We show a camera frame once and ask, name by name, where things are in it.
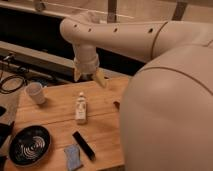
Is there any small white bottle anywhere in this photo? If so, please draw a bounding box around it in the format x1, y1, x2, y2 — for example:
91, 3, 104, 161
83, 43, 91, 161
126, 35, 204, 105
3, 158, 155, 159
75, 92, 87, 124

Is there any black cable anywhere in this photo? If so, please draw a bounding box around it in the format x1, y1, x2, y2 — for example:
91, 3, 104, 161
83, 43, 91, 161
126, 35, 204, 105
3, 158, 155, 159
0, 54, 31, 95

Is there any black rectangular bar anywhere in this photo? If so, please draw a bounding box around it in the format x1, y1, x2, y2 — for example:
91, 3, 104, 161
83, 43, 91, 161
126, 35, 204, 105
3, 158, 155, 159
73, 131, 96, 161

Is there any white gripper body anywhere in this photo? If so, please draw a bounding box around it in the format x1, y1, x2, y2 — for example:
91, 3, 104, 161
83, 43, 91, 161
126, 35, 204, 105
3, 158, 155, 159
74, 45, 99, 74

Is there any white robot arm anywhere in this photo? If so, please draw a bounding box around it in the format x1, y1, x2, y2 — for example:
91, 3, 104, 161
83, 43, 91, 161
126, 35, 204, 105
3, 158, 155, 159
60, 14, 213, 171

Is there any dark patterned ceramic bowl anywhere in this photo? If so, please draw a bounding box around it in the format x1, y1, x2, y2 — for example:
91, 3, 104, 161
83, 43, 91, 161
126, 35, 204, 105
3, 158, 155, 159
9, 125, 51, 166

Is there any wooden board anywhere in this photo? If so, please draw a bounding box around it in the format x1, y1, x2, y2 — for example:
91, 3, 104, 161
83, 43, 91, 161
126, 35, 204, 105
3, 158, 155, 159
4, 77, 128, 171

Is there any blue sponge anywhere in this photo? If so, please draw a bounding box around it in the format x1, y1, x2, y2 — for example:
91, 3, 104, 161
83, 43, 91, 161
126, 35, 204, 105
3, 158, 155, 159
64, 144, 83, 171

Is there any black object at left edge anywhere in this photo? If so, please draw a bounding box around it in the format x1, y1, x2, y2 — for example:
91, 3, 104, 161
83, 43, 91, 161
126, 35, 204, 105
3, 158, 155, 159
0, 105, 16, 171

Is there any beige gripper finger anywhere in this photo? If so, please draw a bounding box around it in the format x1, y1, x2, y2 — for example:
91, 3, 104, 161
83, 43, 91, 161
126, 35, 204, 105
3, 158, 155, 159
92, 69, 107, 88
74, 67, 81, 82

